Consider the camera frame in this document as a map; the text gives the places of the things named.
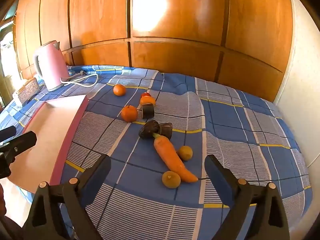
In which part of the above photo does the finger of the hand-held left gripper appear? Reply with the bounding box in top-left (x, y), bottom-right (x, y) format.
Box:
top-left (0, 131), bottom-right (38, 156)
top-left (0, 126), bottom-right (17, 143)

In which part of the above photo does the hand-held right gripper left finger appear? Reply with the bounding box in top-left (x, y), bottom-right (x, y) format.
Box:
top-left (22, 154), bottom-right (112, 240)

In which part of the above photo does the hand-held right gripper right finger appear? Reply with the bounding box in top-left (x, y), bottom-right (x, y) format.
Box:
top-left (204, 154), bottom-right (290, 240)

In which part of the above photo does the pink-rimmed cardboard tray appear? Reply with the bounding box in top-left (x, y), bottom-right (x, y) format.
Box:
top-left (7, 95), bottom-right (89, 193)

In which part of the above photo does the yellow-green lime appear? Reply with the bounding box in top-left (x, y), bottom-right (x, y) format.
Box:
top-left (162, 171), bottom-right (181, 189)
top-left (177, 146), bottom-right (193, 161)

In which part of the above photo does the orange carrot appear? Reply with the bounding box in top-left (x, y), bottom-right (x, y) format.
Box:
top-left (152, 133), bottom-right (199, 183)

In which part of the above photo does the dark brown wrinkled fruit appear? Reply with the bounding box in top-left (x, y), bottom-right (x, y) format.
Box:
top-left (138, 120), bottom-right (160, 140)

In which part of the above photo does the orange mandarin with stem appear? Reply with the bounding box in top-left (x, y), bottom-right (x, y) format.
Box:
top-left (121, 105), bottom-right (138, 123)

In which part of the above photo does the dark eggplant piece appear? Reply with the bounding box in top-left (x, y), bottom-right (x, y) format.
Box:
top-left (158, 122), bottom-right (173, 140)

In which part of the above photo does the silver embossed tissue box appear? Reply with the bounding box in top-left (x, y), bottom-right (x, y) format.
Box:
top-left (12, 77), bottom-right (41, 105)

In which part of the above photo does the blue checked tablecloth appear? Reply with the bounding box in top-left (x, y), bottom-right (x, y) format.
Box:
top-left (0, 65), bottom-right (313, 240)

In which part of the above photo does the wooden glazed door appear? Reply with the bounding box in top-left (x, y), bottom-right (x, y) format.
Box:
top-left (0, 20), bottom-right (17, 108)

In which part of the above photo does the dark eggplant slice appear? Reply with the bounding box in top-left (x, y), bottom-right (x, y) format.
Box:
top-left (142, 104), bottom-right (155, 119)

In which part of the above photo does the pink electric kettle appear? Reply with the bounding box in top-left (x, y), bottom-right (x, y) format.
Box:
top-left (33, 40), bottom-right (70, 92)

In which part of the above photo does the small orange fruit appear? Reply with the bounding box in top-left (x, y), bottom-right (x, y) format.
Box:
top-left (139, 96), bottom-right (156, 106)

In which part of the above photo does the white kettle power cable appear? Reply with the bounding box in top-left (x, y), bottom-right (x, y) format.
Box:
top-left (60, 71), bottom-right (99, 88)

